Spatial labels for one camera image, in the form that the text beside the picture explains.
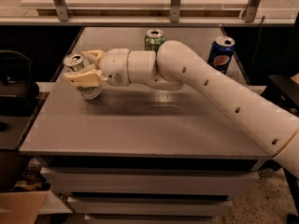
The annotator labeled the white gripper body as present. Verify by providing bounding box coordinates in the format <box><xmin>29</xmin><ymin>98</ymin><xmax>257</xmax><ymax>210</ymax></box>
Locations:
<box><xmin>99</xmin><ymin>49</ymin><xmax>130</xmax><ymax>86</ymax></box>

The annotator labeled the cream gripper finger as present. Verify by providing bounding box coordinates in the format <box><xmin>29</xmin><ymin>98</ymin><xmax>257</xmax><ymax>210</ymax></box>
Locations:
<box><xmin>83</xmin><ymin>50</ymin><xmax>106</xmax><ymax>65</ymax></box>
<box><xmin>63</xmin><ymin>64</ymin><xmax>108</xmax><ymax>88</ymax></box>

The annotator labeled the silver green 7up can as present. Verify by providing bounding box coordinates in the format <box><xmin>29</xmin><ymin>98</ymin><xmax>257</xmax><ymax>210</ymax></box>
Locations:
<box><xmin>63</xmin><ymin>52</ymin><xmax>102</xmax><ymax>100</ymax></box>

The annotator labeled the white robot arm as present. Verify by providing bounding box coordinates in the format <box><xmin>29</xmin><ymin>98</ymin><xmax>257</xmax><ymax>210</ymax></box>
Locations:
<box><xmin>64</xmin><ymin>40</ymin><xmax>299</xmax><ymax>177</ymax></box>

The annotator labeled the green soda can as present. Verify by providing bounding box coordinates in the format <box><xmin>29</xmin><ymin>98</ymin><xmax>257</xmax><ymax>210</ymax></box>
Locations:
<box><xmin>144</xmin><ymin>29</ymin><xmax>165</xmax><ymax>52</ymax></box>

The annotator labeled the blue Pepsi can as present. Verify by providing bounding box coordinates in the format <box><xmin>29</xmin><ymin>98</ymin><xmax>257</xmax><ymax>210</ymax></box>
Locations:
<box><xmin>207</xmin><ymin>36</ymin><xmax>235</xmax><ymax>74</ymax></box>

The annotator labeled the black chair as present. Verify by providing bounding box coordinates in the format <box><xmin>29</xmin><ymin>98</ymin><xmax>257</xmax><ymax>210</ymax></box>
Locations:
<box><xmin>0</xmin><ymin>49</ymin><xmax>39</xmax><ymax>116</ymax></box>

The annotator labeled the cardboard box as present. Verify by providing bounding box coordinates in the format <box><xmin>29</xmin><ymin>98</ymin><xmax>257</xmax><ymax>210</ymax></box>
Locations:
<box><xmin>0</xmin><ymin>191</ymin><xmax>49</xmax><ymax>224</ymax></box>

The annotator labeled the metal railing frame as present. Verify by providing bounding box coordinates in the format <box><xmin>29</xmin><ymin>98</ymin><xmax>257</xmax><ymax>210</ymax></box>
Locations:
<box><xmin>0</xmin><ymin>0</ymin><xmax>299</xmax><ymax>27</ymax></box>

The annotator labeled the black cable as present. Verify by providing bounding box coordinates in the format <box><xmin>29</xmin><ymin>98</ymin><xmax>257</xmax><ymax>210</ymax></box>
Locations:
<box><xmin>248</xmin><ymin>15</ymin><xmax>266</xmax><ymax>77</ymax></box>

